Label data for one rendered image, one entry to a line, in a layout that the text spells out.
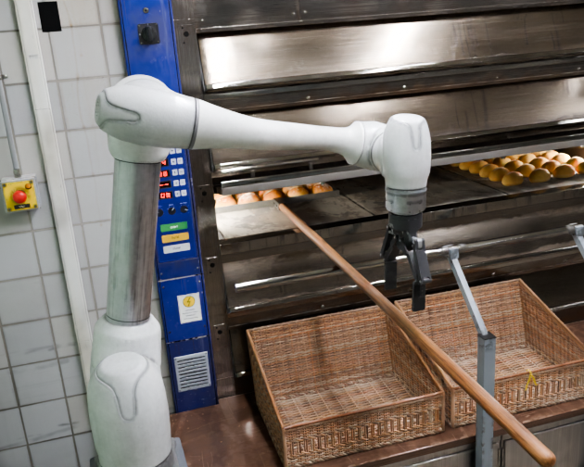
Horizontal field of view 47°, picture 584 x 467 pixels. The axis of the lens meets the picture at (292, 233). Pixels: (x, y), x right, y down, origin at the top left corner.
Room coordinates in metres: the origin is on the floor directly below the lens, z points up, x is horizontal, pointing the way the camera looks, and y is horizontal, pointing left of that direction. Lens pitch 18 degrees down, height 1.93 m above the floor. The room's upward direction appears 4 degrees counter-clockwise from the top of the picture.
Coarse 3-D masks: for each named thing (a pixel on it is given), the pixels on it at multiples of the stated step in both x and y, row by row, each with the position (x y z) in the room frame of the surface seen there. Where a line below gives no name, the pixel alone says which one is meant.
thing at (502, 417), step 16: (288, 208) 2.51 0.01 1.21; (304, 224) 2.30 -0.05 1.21; (320, 240) 2.12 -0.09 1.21; (336, 256) 1.96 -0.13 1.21; (352, 272) 1.82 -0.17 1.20; (368, 288) 1.70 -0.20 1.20; (384, 304) 1.59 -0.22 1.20; (400, 320) 1.49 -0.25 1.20; (416, 336) 1.41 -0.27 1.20; (432, 352) 1.33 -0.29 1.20; (448, 368) 1.26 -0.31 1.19; (464, 384) 1.19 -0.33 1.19; (480, 400) 1.13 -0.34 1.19; (496, 400) 1.12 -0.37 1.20; (496, 416) 1.08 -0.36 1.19; (512, 416) 1.06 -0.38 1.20; (512, 432) 1.03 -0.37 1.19; (528, 432) 1.01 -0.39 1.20; (528, 448) 0.98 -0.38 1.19; (544, 448) 0.96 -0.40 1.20; (544, 464) 0.94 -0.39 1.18
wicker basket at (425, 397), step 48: (288, 336) 2.24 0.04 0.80; (336, 336) 2.28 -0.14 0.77; (384, 336) 2.31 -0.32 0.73; (336, 384) 2.23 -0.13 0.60; (384, 384) 2.21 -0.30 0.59; (432, 384) 1.97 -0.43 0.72; (288, 432) 1.78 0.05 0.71; (336, 432) 1.81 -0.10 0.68; (384, 432) 1.86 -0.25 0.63; (432, 432) 1.89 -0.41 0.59
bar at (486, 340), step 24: (480, 240) 2.09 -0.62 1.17; (504, 240) 2.10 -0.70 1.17; (528, 240) 2.13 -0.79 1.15; (576, 240) 2.17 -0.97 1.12; (360, 264) 1.97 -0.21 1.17; (384, 264) 1.99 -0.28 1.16; (456, 264) 2.03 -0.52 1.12; (240, 288) 1.86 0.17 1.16; (480, 336) 1.85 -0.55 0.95; (480, 360) 1.84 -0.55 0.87; (480, 384) 1.84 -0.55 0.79; (480, 408) 1.84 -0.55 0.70; (480, 432) 1.84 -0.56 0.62; (480, 456) 1.83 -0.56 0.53
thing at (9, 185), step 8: (24, 176) 2.04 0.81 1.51; (32, 176) 2.03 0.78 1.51; (0, 184) 1.99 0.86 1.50; (8, 184) 1.99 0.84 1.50; (16, 184) 2.00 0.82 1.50; (24, 184) 2.01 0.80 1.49; (32, 184) 2.01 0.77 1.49; (8, 192) 1.99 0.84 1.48; (24, 192) 2.00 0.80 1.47; (32, 192) 2.01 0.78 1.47; (8, 200) 1.99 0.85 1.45; (32, 200) 2.01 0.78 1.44; (40, 200) 2.06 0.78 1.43; (8, 208) 1.99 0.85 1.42; (16, 208) 2.00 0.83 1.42; (24, 208) 2.00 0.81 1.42; (32, 208) 2.01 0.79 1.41
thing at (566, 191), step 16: (528, 192) 2.61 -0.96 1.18; (544, 192) 2.59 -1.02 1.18; (560, 192) 2.59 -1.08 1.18; (576, 192) 2.61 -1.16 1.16; (432, 208) 2.47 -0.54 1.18; (448, 208) 2.46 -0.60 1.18; (464, 208) 2.48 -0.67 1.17; (480, 208) 2.50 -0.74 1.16; (496, 208) 2.51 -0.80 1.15; (320, 224) 2.38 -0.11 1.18; (336, 224) 2.36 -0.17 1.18; (352, 224) 2.36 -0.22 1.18; (368, 224) 2.37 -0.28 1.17; (384, 224) 2.39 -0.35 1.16; (224, 240) 2.27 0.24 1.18; (240, 240) 2.26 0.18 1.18; (256, 240) 2.26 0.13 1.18; (272, 240) 2.28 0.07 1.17; (288, 240) 2.29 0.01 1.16; (304, 240) 2.31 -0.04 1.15
